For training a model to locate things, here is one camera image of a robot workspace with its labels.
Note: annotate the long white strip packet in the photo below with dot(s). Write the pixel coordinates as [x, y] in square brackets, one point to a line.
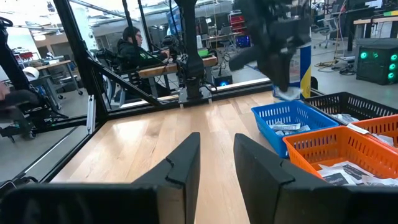
[357, 128]

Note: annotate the white wipes canister blue label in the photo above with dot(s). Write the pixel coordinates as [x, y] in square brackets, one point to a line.
[306, 68]

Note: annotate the white rail bracket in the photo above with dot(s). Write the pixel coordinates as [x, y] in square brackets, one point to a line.
[90, 115]

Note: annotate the red shelf rack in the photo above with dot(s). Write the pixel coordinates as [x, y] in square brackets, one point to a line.
[237, 23]

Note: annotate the black plastic basket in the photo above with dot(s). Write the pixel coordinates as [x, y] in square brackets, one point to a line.
[367, 105]

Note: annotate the black computer tower green lights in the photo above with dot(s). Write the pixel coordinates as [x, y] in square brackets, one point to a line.
[377, 62]

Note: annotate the black robot rig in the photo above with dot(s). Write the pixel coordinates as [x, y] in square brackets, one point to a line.
[15, 118]

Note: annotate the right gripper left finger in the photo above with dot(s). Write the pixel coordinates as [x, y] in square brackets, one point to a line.
[183, 174]

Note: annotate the person's hand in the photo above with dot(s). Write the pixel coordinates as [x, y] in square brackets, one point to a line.
[3, 90]

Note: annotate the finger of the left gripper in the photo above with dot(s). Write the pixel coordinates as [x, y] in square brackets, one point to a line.
[270, 70]
[286, 71]

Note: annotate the white packet grey print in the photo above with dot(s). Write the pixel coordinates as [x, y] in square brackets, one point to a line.
[286, 126]
[304, 128]
[280, 133]
[287, 94]

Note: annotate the wooden desk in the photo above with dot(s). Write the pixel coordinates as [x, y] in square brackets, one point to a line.
[53, 64]
[373, 21]

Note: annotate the blue plastic basket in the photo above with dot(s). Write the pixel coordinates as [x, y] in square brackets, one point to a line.
[264, 124]

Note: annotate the white round object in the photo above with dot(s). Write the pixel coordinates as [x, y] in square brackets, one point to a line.
[31, 73]

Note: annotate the blue lit computer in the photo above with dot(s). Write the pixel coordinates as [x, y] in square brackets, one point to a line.
[242, 41]

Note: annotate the person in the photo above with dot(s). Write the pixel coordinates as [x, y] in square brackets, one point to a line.
[133, 53]

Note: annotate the small black box cyan light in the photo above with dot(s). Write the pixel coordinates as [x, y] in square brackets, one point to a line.
[222, 78]

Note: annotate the orange plastic basket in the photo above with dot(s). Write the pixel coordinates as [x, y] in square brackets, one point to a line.
[382, 124]
[342, 146]

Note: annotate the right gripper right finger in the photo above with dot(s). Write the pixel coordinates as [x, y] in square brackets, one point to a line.
[261, 174]

